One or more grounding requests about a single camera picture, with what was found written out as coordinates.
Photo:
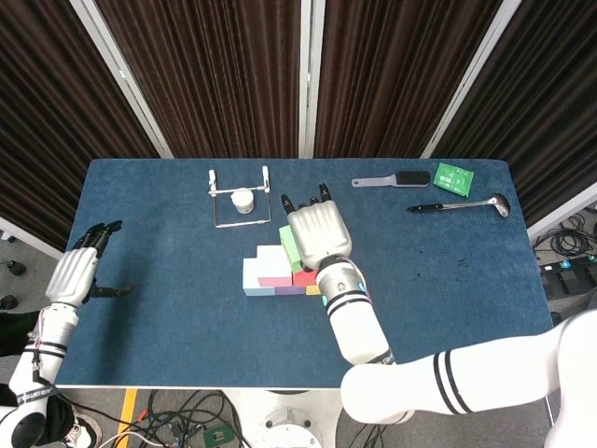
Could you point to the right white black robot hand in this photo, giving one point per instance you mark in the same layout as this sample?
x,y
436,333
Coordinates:
x,y
319,233

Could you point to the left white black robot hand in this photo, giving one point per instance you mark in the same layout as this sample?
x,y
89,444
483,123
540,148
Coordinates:
x,y
72,277

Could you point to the green cube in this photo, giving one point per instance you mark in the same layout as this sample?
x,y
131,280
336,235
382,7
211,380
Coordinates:
x,y
290,247

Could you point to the red cube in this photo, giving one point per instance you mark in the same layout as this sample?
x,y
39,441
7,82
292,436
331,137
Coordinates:
x,y
304,277

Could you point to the pink cube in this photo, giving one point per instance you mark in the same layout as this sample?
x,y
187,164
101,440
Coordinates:
x,y
275,263

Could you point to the yellow cube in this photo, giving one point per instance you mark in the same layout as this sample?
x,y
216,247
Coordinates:
x,y
313,289

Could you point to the light blue cube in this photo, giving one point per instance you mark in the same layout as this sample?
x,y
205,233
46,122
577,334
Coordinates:
x,y
250,280

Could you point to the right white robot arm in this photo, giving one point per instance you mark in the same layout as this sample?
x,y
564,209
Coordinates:
x,y
420,373

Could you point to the purple cube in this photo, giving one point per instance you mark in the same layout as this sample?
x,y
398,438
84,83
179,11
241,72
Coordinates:
x,y
289,290

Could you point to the small white jar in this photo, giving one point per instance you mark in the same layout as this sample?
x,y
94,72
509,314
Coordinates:
x,y
243,200

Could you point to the grey brush black bristles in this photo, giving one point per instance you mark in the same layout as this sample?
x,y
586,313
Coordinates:
x,y
412,178

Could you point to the blue felt table cover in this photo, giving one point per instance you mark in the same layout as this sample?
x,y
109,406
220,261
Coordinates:
x,y
186,345

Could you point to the green foil packet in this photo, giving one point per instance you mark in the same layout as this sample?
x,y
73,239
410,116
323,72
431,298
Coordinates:
x,y
452,178

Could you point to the yellow floor tape strip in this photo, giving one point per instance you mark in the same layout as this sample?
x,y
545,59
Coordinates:
x,y
127,410

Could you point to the white black sneaker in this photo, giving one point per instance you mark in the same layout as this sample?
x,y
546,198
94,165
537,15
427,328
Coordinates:
x,y
84,431

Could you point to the dark brown curtain panel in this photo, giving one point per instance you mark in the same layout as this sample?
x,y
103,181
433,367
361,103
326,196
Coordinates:
x,y
559,93
382,70
210,70
46,116

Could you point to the green electronics box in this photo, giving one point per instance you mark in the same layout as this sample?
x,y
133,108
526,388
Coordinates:
x,y
217,436

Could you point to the black power strips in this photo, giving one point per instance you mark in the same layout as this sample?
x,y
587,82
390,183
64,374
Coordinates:
x,y
571,280

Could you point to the white partition frame rail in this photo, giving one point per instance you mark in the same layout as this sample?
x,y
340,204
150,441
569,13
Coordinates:
x,y
559,212
28,235

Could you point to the white partition post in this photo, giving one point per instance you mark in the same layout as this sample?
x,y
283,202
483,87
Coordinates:
x,y
122,74
466,79
309,70

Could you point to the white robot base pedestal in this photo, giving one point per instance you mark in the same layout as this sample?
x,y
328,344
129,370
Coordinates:
x,y
289,420

